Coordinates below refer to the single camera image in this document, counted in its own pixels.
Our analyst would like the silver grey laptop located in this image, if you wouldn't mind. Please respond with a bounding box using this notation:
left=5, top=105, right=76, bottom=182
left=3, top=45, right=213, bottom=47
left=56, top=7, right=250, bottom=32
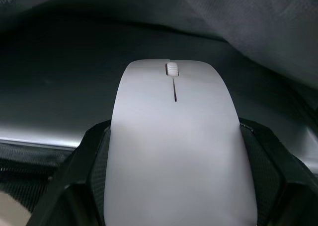
left=0, top=18, right=318, bottom=177

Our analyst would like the dark grey laptop bag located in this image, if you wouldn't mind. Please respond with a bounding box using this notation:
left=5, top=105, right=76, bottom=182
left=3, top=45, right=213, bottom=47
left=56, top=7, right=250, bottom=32
left=0, top=0, right=318, bottom=198

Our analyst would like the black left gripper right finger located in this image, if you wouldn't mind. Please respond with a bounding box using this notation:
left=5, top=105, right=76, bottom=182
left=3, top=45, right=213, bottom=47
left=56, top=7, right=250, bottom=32
left=238, top=116, right=318, bottom=226

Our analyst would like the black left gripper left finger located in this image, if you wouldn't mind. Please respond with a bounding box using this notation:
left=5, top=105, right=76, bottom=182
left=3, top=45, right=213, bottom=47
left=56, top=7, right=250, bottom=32
left=45, top=119, right=112, bottom=226

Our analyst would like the white computer mouse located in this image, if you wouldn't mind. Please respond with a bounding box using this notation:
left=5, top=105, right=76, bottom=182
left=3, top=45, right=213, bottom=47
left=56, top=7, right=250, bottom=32
left=103, top=59, right=260, bottom=226

